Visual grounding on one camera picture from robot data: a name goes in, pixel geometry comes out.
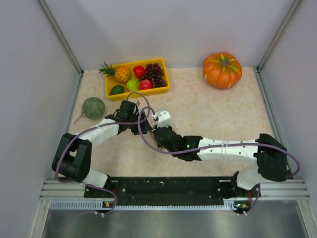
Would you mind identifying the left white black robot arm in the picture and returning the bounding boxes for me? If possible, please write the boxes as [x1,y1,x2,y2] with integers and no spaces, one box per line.
[52,100,152,197]

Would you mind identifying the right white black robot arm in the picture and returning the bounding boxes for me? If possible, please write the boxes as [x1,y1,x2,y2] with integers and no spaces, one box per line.
[154,126,287,196]

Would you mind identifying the red toy apple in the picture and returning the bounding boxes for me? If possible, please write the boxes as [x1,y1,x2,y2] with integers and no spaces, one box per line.
[139,79,153,90]

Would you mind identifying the aluminium rail frame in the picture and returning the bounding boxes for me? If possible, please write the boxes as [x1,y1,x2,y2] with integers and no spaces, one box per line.
[40,179,310,200]

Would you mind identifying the green toy lime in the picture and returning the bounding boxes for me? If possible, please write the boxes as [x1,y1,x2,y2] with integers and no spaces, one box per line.
[110,85,125,95]

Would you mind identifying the purple toy grapes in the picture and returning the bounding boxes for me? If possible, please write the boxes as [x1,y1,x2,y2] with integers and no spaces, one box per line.
[138,63,167,88]

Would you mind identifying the orange toy pumpkin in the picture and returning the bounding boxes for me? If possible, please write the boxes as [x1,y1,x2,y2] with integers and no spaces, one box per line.
[203,52,243,89]

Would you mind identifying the toy pineapple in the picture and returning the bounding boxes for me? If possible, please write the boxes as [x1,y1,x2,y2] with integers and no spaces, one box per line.
[99,62,132,83]

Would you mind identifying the brown cardboard express box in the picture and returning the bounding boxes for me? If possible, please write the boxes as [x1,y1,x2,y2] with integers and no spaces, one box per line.
[149,130,162,150]

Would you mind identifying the red toy tomato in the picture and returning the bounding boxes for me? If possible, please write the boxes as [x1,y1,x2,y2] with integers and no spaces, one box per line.
[133,65,146,78]

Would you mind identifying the yellow plastic tray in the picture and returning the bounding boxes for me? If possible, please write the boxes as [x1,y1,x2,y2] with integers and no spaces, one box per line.
[104,58,170,101]

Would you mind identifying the green toy melon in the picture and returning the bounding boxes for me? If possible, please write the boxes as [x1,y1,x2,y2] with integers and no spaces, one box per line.
[74,97,106,123]

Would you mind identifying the green toy pear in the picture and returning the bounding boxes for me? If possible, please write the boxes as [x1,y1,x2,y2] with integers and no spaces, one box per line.
[126,79,139,92]

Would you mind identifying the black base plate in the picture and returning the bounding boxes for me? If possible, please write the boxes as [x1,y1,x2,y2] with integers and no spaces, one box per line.
[84,176,262,206]

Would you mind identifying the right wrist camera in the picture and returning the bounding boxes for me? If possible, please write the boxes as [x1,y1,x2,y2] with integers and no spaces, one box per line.
[152,109,172,128]

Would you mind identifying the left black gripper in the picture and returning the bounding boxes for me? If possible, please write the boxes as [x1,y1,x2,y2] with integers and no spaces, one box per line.
[127,111,153,135]

